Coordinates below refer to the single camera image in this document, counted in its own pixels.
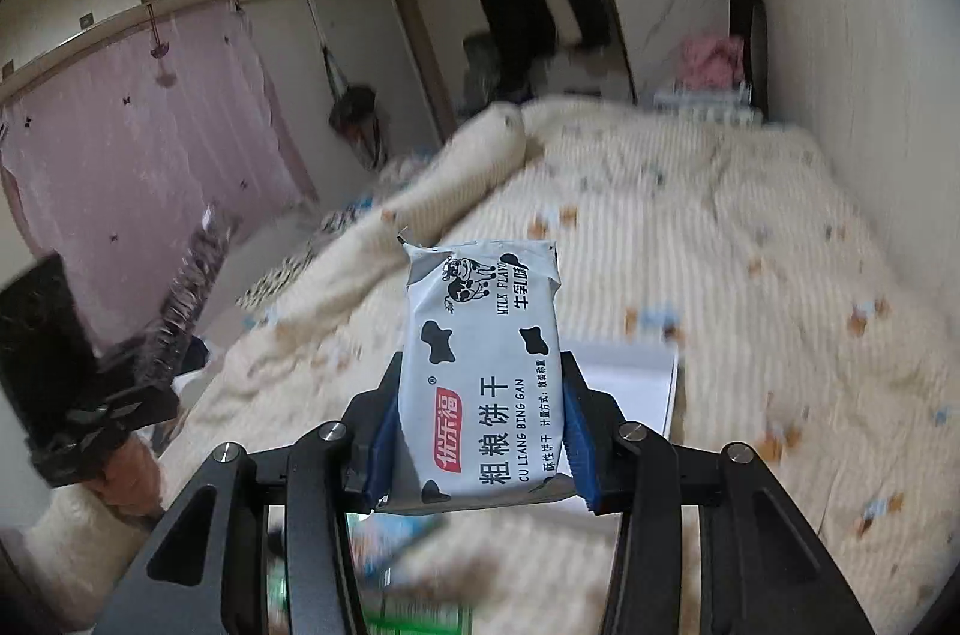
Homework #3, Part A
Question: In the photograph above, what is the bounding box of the cream rolled pillow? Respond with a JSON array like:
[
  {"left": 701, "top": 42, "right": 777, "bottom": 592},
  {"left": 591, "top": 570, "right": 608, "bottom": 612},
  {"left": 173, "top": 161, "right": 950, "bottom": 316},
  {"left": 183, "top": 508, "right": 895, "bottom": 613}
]
[{"left": 382, "top": 102, "right": 548, "bottom": 246}]

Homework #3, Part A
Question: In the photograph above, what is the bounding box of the white cardboard box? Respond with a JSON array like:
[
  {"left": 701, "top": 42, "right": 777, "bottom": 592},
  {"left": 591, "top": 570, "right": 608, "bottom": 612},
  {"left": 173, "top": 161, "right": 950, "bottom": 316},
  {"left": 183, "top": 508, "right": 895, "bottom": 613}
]
[{"left": 562, "top": 339, "right": 680, "bottom": 445}]

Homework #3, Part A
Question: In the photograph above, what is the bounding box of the folded patterned bedding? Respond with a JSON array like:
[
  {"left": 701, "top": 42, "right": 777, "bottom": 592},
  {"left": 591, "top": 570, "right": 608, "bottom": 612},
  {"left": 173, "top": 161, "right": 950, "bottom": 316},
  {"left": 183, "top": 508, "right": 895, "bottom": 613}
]
[{"left": 652, "top": 83, "right": 755, "bottom": 126}]

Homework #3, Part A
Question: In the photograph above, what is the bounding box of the person's left forearm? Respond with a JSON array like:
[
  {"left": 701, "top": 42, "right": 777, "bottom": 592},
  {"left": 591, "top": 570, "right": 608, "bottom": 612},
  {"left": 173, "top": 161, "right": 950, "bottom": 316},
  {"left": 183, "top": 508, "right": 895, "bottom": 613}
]
[{"left": 94, "top": 432, "right": 162, "bottom": 516}]

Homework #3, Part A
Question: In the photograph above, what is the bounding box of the green blue packet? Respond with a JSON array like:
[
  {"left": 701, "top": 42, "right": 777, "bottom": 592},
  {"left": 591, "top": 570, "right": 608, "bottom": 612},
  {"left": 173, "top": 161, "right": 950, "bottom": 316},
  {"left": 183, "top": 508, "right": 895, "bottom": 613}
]
[{"left": 349, "top": 515, "right": 473, "bottom": 635}]

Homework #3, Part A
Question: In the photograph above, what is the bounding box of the dark hanging bag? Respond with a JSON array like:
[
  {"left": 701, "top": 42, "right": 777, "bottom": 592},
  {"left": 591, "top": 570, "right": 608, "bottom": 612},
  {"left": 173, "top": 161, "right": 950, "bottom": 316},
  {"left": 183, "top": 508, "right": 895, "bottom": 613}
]
[{"left": 322, "top": 46, "right": 387, "bottom": 167}]

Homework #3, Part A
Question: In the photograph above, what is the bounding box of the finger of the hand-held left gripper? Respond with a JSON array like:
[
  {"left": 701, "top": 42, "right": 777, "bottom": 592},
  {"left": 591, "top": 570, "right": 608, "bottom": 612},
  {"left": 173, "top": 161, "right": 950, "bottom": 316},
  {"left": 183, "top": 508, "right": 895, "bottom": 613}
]
[{"left": 139, "top": 218, "right": 237, "bottom": 396}]

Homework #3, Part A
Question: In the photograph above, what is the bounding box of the pink crumpled cloth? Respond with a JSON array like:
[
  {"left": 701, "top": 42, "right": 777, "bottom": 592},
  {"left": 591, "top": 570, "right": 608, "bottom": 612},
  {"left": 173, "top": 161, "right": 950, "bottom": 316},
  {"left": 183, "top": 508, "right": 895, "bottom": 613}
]
[{"left": 679, "top": 35, "right": 747, "bottom": 88}]

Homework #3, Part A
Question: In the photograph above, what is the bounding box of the dark chair back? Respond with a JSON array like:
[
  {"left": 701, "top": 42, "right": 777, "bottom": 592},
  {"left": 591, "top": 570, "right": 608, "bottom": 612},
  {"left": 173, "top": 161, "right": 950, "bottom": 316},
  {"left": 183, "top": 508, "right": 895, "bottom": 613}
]
[{"left": 727, "top": 0, "right": 770, "bottom": 107}]

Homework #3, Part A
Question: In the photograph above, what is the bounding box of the small black hanging garment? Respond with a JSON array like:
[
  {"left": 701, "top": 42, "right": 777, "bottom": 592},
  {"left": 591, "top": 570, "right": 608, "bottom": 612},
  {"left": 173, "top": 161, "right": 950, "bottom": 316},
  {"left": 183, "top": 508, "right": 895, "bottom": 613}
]
[{"left": 559, "top": 0, "right": 612, "bottom": 47}]

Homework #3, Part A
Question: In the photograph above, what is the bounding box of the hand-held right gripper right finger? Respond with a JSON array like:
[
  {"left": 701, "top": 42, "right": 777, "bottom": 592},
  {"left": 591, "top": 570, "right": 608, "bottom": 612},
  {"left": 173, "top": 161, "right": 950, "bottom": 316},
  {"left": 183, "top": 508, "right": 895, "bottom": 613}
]
[{"left": 559, "top": 350, "right": 878, "bottom": 635}]

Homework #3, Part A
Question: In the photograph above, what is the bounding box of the pink curtain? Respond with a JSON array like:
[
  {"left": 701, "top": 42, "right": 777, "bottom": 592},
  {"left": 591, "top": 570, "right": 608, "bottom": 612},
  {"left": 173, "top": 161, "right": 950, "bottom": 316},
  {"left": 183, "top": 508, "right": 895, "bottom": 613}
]
[{"left": 0, "top": 0, "right": 316, "bottom": 321}]

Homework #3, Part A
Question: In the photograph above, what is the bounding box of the cream printed quilt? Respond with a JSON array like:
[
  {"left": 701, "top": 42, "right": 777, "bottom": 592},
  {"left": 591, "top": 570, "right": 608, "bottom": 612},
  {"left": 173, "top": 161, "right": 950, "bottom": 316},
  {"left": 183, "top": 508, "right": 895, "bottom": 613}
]
[{"left": 22, "top": 98, "right": 931, "bottom": 635}]

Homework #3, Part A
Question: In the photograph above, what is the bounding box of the large black hanging garment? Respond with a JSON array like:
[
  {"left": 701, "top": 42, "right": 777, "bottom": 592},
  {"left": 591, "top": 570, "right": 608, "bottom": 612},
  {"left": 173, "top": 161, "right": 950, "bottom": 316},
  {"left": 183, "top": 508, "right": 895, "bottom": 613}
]
[{"left": 480, "top": 0, "right": 557, "bottom": 97}]

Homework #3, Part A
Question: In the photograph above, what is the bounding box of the cow-print biscuit packet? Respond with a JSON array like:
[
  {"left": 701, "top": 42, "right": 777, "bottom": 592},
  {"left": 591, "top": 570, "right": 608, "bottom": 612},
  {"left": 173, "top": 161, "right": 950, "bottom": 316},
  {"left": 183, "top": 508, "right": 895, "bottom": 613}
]
[{"left": 371, "top": 237, "right": 582, "bottom": 516}]

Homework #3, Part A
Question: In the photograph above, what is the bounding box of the dark patterned cloth pile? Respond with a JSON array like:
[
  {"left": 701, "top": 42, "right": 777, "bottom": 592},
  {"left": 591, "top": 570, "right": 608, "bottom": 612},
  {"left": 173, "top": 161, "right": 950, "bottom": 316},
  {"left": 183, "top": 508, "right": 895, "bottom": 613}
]
[{"left": 463, "top": 33, "right": 520, "bottom": 107}]

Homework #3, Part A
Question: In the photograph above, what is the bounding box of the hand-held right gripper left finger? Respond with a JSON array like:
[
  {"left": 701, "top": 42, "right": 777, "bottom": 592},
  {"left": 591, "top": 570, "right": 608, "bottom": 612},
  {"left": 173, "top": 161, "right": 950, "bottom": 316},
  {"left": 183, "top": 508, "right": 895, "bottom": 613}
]
[{"left": 90, "top": 350, "right": 410, "bottom": 635}]

